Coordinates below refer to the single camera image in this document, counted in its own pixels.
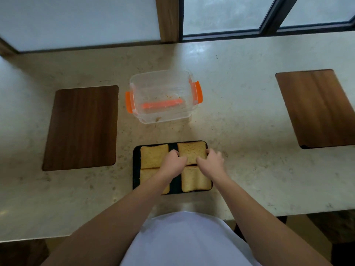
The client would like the clear container with orange clips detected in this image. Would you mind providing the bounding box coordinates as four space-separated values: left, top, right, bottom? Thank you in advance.
125 69 203 125

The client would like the brown wooden placemat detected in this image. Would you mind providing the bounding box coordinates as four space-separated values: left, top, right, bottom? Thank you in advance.
275 69 355 150
41 85 119 172

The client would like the person's left forearm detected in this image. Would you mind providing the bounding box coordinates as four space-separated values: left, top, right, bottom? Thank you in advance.
41 171 172 266

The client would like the toast slice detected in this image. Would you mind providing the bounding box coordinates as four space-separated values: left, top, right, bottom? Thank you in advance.
140 144 169 170
177 141 208 166
180 165 213 193
139 168 170 195

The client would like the white shirt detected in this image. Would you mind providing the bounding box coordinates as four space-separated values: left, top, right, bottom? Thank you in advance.
119 211 263 266

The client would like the black rectangular tray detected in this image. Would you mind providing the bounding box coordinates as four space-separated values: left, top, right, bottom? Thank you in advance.
132 140 213 195

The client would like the person's right hand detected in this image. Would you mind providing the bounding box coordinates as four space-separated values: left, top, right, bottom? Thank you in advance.
196 148 227 182

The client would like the black window frame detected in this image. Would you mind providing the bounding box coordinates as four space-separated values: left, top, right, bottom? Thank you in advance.
179 0 355 42

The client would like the person's left hand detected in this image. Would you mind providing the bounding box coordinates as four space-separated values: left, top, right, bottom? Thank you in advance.
157 149 188 180

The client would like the wooden window post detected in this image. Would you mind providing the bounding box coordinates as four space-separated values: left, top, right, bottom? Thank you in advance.
0 37 18 56
155 0 180 43

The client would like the white frosted glass panel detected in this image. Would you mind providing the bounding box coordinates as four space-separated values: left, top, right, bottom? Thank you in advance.
0 0 161 52

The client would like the person's right forearm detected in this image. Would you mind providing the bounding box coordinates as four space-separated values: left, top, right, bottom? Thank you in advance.
212 173 332 266

